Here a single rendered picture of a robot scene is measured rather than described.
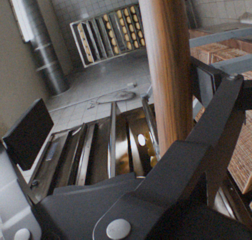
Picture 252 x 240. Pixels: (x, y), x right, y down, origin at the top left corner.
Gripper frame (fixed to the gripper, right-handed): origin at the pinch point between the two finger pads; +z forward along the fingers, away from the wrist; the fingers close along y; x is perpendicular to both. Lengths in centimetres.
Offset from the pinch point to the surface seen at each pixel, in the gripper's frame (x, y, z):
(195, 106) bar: -23.1, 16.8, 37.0
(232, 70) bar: -14.9, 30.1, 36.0
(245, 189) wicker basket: -67, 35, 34
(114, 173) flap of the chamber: -57, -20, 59
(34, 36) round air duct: 31, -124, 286
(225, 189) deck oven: -72, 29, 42
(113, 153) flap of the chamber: -57, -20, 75
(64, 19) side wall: 58, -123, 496
